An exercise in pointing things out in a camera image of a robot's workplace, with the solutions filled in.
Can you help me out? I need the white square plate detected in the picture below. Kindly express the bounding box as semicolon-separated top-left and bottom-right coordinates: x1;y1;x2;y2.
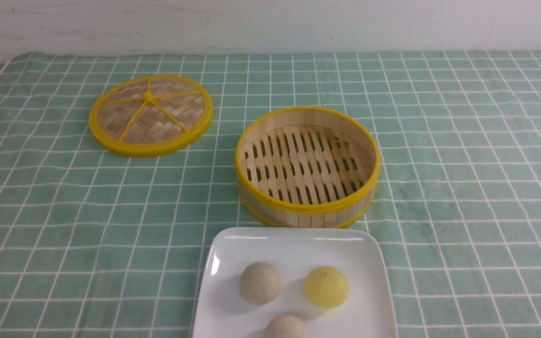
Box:
193;227;399;338

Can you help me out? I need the beige steamed bun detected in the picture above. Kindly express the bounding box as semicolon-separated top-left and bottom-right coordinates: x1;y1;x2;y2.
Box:
239;262;283;305
264;315;311;338

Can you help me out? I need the yellow steamed bun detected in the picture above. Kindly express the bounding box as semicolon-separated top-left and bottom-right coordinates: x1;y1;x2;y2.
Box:
303;267;349;309

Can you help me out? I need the yellow bamboo steamer basket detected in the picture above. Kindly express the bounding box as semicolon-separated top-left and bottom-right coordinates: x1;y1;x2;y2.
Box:
235;107;381;228

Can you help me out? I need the yellow bamboo steamer lid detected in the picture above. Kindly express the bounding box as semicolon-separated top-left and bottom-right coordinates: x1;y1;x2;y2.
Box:
88;75;213;158

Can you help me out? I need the green checkered tablecloth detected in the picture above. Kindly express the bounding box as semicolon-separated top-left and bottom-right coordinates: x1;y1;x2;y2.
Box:
0;51;541;338

